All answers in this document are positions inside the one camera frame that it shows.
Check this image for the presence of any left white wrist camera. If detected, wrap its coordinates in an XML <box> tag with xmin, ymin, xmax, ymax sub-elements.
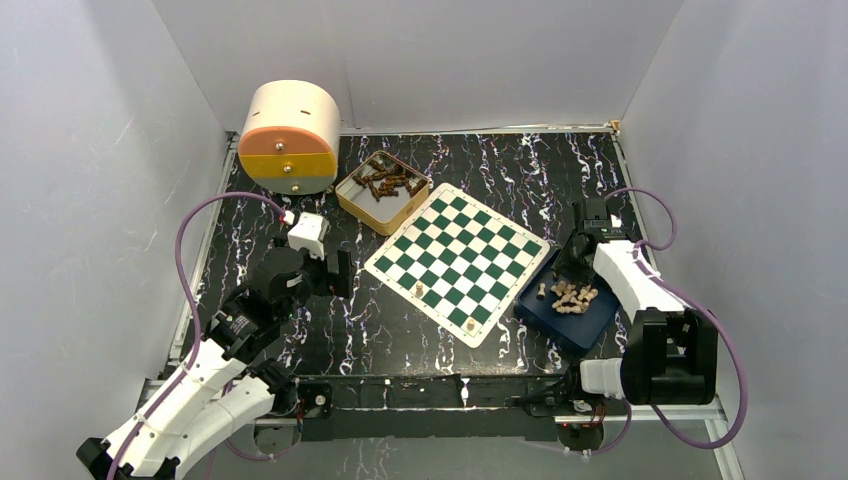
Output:
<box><xmin>287</xmin><ymin>212</ymin><xmax>329</xmax><ymax>260</ymax></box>

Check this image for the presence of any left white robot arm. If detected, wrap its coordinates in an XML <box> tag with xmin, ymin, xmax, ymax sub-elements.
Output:
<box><xmin>76</xmin><ymin>246</ymin><xmax>354</xmax><ymax>479</ymax></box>

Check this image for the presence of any tan square tin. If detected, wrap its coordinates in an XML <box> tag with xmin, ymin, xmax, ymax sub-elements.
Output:
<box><xmin>335</xmin><ymin>150</ymin><xmax>431</xmax><ymax>237</ymax></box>

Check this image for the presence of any pile of dark chess pieces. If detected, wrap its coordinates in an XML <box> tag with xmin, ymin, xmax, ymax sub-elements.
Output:
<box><xmin>353</xmin><ymin>160</ymin><xmax>429</xmax><ymax>201</ymax></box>

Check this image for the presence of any green white chess board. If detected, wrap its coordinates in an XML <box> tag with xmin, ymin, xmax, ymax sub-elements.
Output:
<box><xmin>365</xmin><ymin>184</ymin><xmax>551</xmax><ymax>348</ymax></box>

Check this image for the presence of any pile of light chess pieces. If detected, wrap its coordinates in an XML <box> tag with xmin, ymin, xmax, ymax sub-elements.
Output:
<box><xmin>550</xmin><ymin>281</ymin><xmax>599</xmax><ymax>314</ymax></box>

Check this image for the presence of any cream round drawer box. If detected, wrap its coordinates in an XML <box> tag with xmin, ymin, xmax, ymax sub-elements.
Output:
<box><xmin>238</xmin><ymin>80</ymin><xmax>341</xmax><ymax>195</ymax></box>

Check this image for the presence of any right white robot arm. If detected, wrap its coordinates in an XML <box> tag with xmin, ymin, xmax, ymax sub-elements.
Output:
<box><xmin>553</xmin><ymin>198</ymin><xmax>718</xmax><ymax>414</ymax></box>

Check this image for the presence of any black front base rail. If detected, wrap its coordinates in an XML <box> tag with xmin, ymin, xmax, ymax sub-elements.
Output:
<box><xmin>299</xmin><ymin>374</ymin><xmax>575</xmax><ymax>442</ymax></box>

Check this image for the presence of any dark blue tray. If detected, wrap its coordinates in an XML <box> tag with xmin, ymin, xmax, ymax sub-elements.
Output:
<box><xmin>513</xmin><ymin>249</ymin><xmax>620</xmax><ymax>358</ymax></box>

